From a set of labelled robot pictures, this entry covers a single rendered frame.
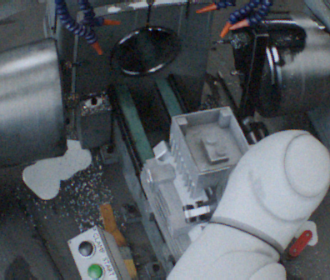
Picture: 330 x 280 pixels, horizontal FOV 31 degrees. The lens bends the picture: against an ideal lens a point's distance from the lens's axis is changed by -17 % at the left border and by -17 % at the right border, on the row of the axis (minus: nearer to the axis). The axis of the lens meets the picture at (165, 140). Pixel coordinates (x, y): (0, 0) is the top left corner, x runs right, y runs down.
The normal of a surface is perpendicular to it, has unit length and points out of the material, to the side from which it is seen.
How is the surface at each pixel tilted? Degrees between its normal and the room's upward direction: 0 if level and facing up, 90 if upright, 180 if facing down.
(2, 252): 0
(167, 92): 0
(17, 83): 28
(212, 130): 0
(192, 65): 90
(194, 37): 90
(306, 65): 50
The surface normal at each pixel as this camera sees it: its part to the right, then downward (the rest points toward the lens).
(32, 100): 0.28, 0.09
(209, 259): -0.43, -0.56
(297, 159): 0.05, -0.35
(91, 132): 0.30, 0.73
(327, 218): 0.08, -0.66
